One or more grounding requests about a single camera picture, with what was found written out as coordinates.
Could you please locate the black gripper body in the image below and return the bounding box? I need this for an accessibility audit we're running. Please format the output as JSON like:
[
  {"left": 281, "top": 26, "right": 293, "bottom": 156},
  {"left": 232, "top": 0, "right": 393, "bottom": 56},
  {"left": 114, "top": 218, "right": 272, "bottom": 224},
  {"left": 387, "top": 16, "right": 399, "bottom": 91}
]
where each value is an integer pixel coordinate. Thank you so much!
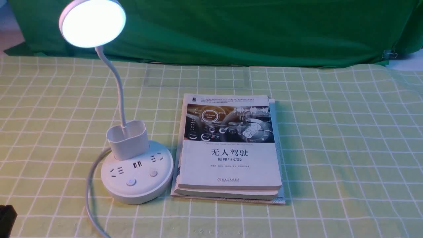
[{"left": 0, "top": 205, "right": 17, "bottom": 238}]

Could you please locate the white desk lamp with sockets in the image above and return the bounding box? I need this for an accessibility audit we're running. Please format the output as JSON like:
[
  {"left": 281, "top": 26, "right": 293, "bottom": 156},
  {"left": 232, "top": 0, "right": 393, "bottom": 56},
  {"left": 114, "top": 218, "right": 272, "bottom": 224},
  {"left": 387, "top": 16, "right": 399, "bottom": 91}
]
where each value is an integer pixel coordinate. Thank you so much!
[{"left": 59, "top": 0, "right": 174, "bottom": 205}]

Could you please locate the white self-driving textbook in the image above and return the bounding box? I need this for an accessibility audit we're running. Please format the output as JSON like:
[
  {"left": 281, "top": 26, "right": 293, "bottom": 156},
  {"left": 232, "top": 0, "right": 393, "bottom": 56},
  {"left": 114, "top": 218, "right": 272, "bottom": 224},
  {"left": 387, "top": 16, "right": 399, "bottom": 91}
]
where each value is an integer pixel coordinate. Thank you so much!
[{"left": 179, "top": 94, "right": 283, "bottom": 191}]

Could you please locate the green backdrop cloth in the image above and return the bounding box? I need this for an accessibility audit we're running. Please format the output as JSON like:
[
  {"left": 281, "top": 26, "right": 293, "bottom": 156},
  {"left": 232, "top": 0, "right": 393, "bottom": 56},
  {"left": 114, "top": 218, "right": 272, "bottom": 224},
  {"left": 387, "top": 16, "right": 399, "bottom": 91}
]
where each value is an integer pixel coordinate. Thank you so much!
[{"left": 6, "top": 0, "right": 422, "bottom": 68}]

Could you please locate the metal binder clip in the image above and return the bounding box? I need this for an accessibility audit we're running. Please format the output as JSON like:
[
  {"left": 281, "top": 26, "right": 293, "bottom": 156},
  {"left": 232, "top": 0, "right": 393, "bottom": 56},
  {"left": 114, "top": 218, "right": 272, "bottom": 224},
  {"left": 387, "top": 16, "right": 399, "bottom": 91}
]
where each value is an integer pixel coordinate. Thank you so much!
[{"left": 381, "top": 49, "right": 398, "bottom": 60}]

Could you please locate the white lamp power cable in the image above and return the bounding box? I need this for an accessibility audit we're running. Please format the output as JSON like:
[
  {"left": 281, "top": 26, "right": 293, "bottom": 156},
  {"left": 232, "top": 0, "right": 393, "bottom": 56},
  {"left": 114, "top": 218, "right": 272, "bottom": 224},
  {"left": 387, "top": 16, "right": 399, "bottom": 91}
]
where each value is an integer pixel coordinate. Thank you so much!
[{"left": 85, "top": 148, "right": 112, "bottom": 238}]

